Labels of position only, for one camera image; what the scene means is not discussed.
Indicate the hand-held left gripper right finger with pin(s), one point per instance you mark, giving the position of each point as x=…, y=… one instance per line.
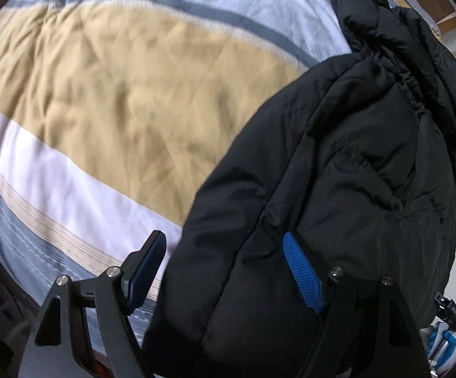
x=302, y=273

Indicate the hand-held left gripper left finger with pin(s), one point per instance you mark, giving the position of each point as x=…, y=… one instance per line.
x=145, y=275

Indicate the black puffer jacket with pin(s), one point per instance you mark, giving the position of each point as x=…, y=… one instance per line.
x=330, y=165

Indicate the striped duvet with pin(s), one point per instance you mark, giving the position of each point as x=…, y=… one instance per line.
x=113, y=106

